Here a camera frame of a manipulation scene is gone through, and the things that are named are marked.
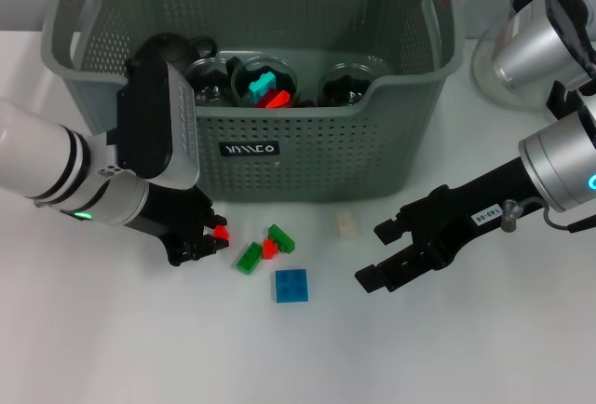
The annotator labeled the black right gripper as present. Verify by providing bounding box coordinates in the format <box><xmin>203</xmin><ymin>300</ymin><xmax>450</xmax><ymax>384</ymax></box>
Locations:
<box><xmin>354</xmin><ymin>156</ymin><xmax>544</xmax><ymax>293</ymax></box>

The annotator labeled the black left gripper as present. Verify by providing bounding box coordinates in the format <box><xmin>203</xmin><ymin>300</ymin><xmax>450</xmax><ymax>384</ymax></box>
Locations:
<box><xmin>128</xmin><ymin>182</ymin><xmax>230</xmax><ymax>268</ymax></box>

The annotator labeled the cream long building brick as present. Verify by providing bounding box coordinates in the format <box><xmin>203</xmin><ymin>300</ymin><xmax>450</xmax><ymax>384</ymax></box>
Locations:
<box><xmin>335</xmin><ymin>210</ymin><xmax>358</xmax><ymax>239</ymax></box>

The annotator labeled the blue square building plate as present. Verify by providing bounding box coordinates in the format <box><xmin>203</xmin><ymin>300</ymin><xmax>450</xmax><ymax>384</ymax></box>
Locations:
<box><xmin>274</xmin><ymin>268</ymin><xmax>310</xmax><ymax>304</ymax></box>

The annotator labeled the dark red curved brick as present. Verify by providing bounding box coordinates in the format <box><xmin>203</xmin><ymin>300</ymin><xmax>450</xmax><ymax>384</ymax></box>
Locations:
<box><xmin>253</xmin><ymin>89</ymin><xmax>280</xmax><ymax>110</ymax></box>

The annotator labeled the bright red slope brick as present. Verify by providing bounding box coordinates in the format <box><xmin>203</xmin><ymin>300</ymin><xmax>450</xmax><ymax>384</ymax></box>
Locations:
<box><xmin>264</xmin><ymin>90</ymin><xmax>292</xmax><ymax>110</ymax></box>

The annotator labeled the teal square building plate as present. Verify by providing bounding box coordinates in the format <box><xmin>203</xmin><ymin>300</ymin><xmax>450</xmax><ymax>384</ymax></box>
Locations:
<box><xmin>248</xmin><ymin>71</ymin><xmax>276</xmax><ymax>105</ymax></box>

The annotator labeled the grey-green perforated storage bin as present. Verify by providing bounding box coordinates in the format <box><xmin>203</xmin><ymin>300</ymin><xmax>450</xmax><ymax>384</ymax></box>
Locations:
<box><xmin>41</xmin><ymin>0</ymin><xmax>467</xmax><ymax>204</ymax></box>

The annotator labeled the small green building brick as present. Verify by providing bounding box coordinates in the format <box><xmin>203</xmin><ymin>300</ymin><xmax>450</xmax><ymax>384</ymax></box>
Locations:
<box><xmin>236</xmin><ymin>241</ymin><xmax>264</xmax><ymax>276</ymax></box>

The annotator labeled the long green building brick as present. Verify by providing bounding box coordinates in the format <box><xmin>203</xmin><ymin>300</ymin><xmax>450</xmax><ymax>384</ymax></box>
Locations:
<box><xmin>267</xmin><ymin>223</ymin><xmax>297</xmax><ymax>254</ymax></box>

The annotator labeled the black clay teapot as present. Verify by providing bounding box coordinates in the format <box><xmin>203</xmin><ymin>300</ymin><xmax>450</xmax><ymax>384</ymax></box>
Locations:
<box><xmin>139</xmin><ymin>33</ymin><xmax>220</xmax><ymax>63</ymax></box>

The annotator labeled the glass pitcher black lid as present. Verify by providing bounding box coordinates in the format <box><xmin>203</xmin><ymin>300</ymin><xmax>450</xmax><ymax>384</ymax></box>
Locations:
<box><xmin>470</xmin><ymin>0</ymin><xmax>592</xmax><ymax>121</ymax></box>

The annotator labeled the left wrist camera housing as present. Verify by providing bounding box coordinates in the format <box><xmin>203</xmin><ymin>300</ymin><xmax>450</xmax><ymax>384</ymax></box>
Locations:
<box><xmin>115</xmin><ymin>43</ymin><xmax>201</xmax><ymax>191</ymax></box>

